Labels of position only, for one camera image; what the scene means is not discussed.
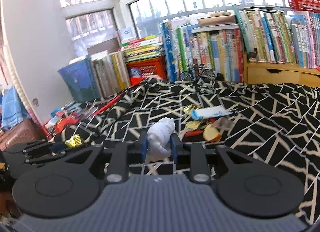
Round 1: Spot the pink suitcase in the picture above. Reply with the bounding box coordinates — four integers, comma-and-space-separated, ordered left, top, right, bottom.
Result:
1, 118, 47, 151

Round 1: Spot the wooden drawer shelf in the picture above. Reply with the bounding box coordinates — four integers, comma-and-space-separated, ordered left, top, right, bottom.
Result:
243, 54, 320, 88

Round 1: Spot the red plastic basket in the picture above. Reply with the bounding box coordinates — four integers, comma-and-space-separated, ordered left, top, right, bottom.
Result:
126, 56, 167, 86

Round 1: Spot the miniature black bicycle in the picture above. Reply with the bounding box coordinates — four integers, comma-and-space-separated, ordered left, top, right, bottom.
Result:
179, 64, 216, 81

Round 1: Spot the stack of flat books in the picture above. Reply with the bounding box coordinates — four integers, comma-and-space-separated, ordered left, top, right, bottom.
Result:
121, 35, 164, 62

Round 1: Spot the apple slice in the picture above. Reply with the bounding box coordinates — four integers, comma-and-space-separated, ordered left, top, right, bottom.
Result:
203, 123, 221, 142

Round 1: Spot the blue towel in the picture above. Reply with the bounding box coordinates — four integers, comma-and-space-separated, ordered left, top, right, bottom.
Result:
1, 86, 30, 131

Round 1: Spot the large blue book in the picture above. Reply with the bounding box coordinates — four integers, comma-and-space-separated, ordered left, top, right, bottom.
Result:
57, 55, 102, 103

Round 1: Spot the red box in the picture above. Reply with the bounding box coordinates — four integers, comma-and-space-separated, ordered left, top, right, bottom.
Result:
42, 91, 124, 140

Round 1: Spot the red snack packet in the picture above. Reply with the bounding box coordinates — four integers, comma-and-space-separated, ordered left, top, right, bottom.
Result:
54, 114, 81, 133

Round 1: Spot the small dark figurine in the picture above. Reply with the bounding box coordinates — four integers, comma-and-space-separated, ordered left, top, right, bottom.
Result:
247, 51, 258, 63

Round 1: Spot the gold candy wrapper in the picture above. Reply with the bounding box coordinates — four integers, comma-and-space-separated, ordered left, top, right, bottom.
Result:
65, 134, 82, 148

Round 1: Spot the upper red basket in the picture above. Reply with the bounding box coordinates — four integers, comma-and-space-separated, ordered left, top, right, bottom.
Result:
288, 0, 320, 13

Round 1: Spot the black white patterned cloth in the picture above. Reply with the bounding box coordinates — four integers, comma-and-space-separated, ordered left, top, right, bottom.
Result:
53, 78, 319, 225

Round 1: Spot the row of upright books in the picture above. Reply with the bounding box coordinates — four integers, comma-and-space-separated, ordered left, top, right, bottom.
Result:
161, 9, 319, 82

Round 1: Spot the white blue paper wrapper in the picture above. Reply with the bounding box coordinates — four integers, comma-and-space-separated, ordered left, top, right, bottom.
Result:
190, 105, 232, 121

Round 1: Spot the white tissue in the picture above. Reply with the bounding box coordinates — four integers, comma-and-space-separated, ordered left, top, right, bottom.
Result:
145, 117, 175, 163

